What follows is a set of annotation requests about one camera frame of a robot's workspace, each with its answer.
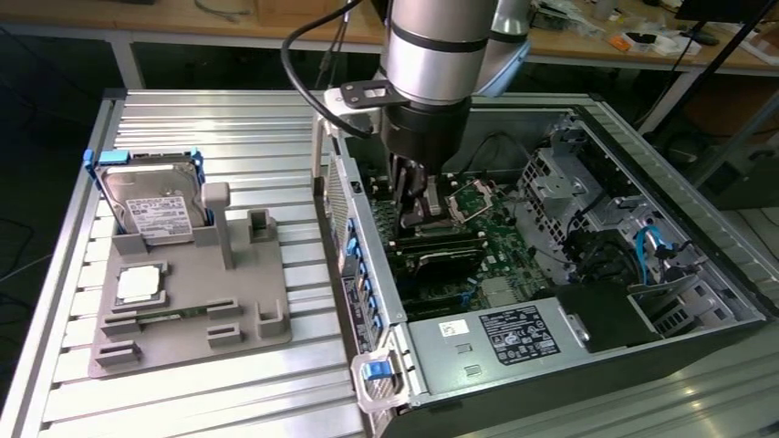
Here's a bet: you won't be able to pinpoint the green RAM stick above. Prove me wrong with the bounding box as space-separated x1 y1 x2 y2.
137 308 213 321

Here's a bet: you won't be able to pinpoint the black case wire bundle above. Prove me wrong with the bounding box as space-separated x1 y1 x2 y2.
563 227 640 287

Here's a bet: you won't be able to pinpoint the green graphics card black cooler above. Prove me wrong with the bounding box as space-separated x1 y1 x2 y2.
388 232 490 287

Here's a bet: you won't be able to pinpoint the silver CPU socket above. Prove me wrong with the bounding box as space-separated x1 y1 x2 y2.
398 195 456 236

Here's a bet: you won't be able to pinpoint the grey power supply unit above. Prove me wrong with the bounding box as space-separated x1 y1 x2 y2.
406 296 602 399

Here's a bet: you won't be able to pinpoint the green motherboard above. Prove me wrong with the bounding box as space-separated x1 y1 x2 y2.
371 172 578 320

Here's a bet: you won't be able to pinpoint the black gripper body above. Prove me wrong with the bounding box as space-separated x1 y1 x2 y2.
382 100 474 177

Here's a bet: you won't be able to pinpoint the silver CPU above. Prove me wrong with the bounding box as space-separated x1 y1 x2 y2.
115 267 167 303

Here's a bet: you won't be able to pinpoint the grey parts rack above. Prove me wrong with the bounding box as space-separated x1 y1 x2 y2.
88 181 295 380

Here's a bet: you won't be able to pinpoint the silver disk bay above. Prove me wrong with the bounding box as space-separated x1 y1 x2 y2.
630 268 766 339

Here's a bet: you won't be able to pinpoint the grey handle with blue latch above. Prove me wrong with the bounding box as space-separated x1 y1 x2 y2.
352 349 411 412

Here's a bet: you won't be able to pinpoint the silver socket cover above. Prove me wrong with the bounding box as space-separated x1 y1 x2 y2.
446 178 496 222

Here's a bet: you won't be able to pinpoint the black slanted pole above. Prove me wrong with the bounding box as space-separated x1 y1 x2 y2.
698 0 759 92

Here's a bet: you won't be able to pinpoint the grey corner bracket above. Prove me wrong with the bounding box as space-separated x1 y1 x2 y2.
311 102 355 183

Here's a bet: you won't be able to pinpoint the grey cable on desk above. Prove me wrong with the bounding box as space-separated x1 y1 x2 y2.
192 0 252 23

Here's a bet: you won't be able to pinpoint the black open PC case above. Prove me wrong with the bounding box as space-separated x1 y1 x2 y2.
311 93 779 438

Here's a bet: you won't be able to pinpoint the silver perforated drive cage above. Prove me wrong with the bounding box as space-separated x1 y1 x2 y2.
516 131 614 238

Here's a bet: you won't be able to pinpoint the black box under desk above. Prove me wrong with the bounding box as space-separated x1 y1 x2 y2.
699 145 779 211

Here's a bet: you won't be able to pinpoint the white desk items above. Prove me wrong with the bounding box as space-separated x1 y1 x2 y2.
650 30 699 57

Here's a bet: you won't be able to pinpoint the silver chipset heatsink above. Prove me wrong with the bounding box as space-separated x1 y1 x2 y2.
483 277 520 308

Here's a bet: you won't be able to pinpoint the blue disk wire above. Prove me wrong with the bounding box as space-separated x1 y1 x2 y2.
634 224 678 285

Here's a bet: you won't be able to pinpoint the black monitor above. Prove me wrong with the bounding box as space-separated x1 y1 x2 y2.
674 0 779 23

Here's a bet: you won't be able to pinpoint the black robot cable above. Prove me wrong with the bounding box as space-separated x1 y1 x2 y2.
280 0 374 139

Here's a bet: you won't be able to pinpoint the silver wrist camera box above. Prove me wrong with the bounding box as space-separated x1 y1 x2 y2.
322 79 403 133

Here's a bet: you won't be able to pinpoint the clear plastic parts clutter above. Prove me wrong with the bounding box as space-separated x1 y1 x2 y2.
534 0 610 37

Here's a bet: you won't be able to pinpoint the wooden desk white frame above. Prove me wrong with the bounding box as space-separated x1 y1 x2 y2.
0 0 779 133

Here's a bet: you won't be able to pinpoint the grey hanging cables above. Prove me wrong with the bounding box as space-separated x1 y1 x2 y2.
314 0 355 92

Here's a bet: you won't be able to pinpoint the hard disk with blue caddy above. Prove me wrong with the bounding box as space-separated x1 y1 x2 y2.
80 147 215 248

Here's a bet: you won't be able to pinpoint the black plastic duct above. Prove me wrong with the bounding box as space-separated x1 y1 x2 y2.
556 283 666 353

